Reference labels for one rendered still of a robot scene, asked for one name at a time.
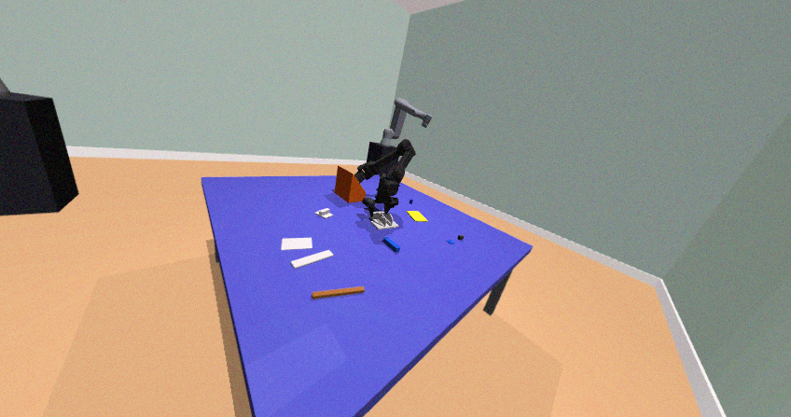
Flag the blue rectangular block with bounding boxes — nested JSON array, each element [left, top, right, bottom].
[[383, 237, 400, 253]]

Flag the white flat bar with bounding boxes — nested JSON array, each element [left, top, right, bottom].
[[291, 250, 334, 269]]

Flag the brown flat bar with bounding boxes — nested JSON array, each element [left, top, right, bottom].
[[312, 286, 365, 299]]

